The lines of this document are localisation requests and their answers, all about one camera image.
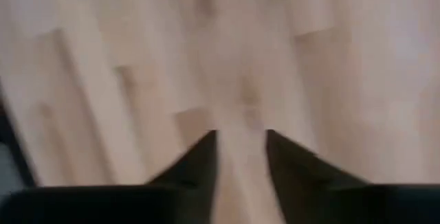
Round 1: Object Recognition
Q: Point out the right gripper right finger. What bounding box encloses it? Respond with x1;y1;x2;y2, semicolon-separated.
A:
266;130;440;224

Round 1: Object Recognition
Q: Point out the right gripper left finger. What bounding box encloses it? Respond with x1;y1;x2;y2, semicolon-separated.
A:
0;130;219;224

